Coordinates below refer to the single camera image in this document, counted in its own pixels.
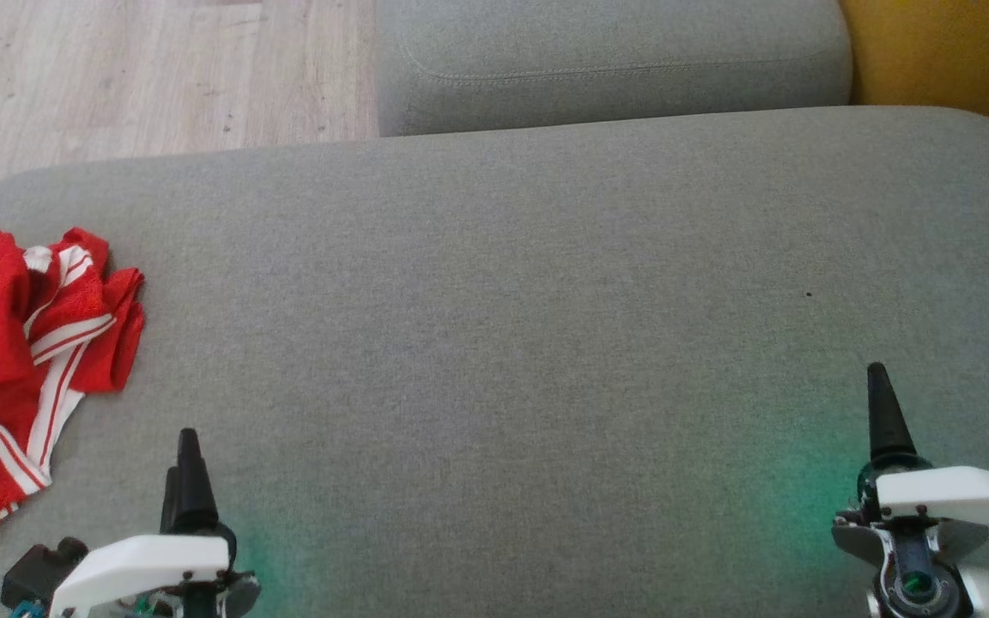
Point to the mustard yellow cushion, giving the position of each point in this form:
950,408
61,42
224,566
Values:
949,51

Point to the red basketball jersey white trim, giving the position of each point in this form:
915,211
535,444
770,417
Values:
74,335

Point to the grey fabric sofa seat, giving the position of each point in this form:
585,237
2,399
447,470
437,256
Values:
503,343

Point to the grey sofa cushion with seam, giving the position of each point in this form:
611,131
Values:
615,60

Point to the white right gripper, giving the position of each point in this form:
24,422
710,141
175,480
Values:
949,493

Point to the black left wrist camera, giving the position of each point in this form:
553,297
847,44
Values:
44,571

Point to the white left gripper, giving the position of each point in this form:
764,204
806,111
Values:
142,562

